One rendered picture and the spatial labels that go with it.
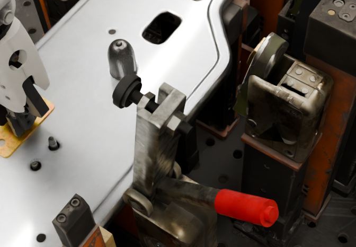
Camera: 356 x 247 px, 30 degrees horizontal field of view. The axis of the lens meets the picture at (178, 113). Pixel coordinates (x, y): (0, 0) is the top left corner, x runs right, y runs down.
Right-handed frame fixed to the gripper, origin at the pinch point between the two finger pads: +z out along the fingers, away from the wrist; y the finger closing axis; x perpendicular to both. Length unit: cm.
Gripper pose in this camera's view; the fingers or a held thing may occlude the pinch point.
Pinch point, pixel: (12, 111)
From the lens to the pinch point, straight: 74.5
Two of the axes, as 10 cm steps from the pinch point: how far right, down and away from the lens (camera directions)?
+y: -8.2, -4.6, 3.4
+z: 0.4, 5.5, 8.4
